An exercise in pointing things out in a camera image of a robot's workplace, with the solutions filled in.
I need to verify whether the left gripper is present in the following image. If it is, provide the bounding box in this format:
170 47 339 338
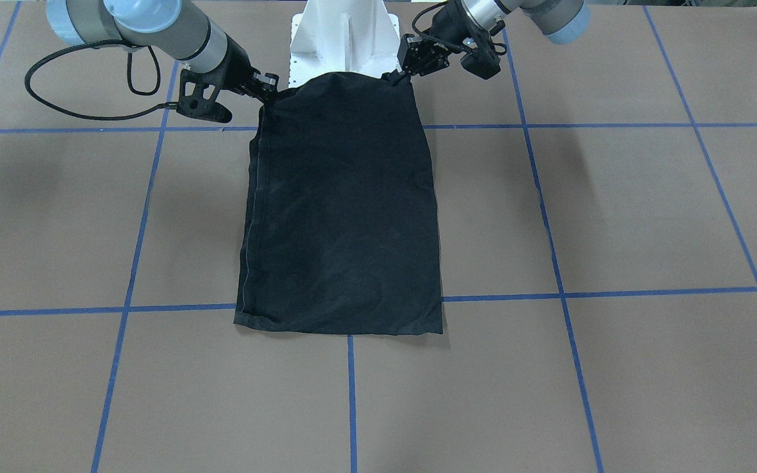
398 5 484 77

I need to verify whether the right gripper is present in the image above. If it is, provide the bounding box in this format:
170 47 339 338
211 36 279 102

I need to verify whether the black printed t-shirt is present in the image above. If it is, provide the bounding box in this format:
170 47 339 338
234 72 444 336

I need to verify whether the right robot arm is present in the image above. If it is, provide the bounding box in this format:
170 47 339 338
46 1 277 102

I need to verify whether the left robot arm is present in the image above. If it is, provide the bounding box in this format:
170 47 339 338
398 1 591 80

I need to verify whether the brown paper table cover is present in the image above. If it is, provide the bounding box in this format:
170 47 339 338
0 2 757 472

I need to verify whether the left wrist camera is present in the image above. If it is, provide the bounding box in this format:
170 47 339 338
461 38 503 80

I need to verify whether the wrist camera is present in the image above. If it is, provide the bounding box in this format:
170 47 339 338
461 38 503 80
176 68 233 124

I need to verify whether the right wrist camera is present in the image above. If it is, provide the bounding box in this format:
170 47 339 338
176 68 233 124

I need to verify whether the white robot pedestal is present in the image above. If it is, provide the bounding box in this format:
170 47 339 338
287 1 401 89

